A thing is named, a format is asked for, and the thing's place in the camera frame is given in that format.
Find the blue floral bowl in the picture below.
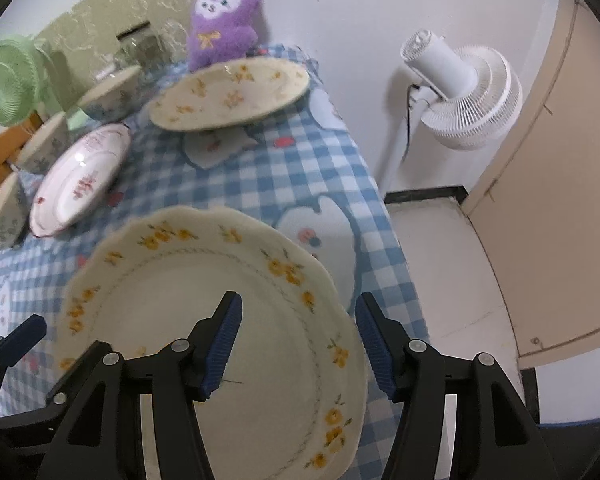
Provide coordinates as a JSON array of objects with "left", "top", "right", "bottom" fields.
[{"left": 78, "top": 65, "right": 142, "bottom": 124}]

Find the beige door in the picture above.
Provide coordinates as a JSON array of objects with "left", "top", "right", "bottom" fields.
[{"left": 463, "top": 0, "right": 600, "bottom": 368}]

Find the green cartoon fabric hanging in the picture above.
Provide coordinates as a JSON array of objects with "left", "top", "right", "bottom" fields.
[{"left": 33, "top": 0, "right": 194, "bottom": 115}]

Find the white floor fan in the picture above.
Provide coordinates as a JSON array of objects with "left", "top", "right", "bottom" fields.
[{"left": 378, "top": 29, "right": 524, "bottom": 195}]

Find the glass jar black lid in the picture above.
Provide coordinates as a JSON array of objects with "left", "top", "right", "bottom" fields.
[{"left": 114, "top": 30, "right": 169, "bottom": 70}]

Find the green rimmed bowl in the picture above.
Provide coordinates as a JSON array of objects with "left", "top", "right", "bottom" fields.
[
  {"left": 0, "top": 172, "right": 29, "bottom": 250},
  {"left": 15, "top": 112, "right": 70, "bottom": 174}
]

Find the red patterned white plate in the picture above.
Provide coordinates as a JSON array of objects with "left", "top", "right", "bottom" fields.
[{"left": 29, "top": 124, "right": 132, "bottom": 238}]

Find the purple plush bunny toy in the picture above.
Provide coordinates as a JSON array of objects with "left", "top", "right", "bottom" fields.
[{"left": 187, "top": 0, "right": 262, "bottom": 73}]

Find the blue checkered tablecloth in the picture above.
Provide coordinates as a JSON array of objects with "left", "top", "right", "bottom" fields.
[{"left": 0, "top": 43, "right": 432, "bottom": 480}]

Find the green desk fan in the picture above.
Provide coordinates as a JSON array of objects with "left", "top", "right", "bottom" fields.
[{"left": 0, "top": 35, "right": 67, "bottom": 127}]

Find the yellow floral plate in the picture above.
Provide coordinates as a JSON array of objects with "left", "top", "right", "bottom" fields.
[
  {"left": 53, "top": 206, "right": 367, "bottom": 479},
  {"left": 149, "top": 56, "right": 310, "bottom": 132}
]

